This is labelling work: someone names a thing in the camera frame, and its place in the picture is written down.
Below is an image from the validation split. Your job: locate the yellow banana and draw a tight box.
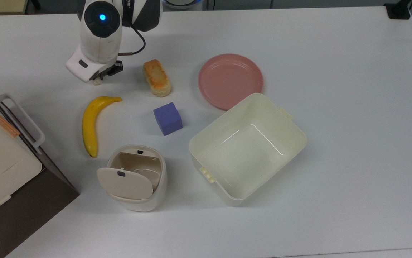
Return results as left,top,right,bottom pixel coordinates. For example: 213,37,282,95
82,96,123,158

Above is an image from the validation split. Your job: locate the toasted bread loaf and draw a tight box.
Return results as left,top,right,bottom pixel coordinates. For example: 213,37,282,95
142,59,172,98

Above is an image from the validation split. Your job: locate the purple foam cube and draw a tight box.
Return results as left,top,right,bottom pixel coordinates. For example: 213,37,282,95
153,102,183,136

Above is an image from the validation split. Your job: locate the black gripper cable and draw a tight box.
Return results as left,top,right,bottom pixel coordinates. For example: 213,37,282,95
118,22,147,57

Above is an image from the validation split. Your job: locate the cream plastic storage bin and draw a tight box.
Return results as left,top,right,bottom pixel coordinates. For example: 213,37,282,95
188,93,307,207

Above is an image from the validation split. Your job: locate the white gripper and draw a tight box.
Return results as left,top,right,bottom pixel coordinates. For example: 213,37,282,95
65,45,124,84

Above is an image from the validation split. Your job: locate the white toaster oven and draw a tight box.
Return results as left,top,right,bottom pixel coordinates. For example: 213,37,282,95
0,78,81,258

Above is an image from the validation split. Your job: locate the pink round plate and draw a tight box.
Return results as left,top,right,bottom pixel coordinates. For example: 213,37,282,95
198,54,264,111

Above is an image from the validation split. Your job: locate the wooden side desk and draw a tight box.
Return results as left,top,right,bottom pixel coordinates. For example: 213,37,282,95
0,0,29,16

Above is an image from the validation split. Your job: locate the black table clamp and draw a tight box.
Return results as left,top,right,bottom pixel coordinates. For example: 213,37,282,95
384,0,412,20

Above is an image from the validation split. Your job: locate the cream desktop trash can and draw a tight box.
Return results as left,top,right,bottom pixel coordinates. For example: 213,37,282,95
97,145,168,212

